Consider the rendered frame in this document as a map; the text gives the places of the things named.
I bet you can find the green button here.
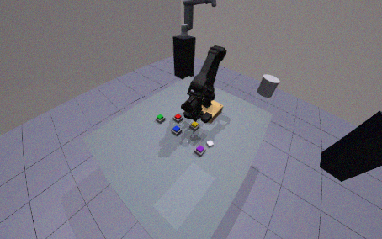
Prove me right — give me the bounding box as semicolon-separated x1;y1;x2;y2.
156;114;165;124

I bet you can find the yellow button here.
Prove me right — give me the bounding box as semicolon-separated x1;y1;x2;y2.
189;121;200;131

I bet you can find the red button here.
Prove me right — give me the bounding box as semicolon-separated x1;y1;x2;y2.
173;114;183;123

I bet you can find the blue button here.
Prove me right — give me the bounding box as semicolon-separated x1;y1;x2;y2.
171;126;182;136

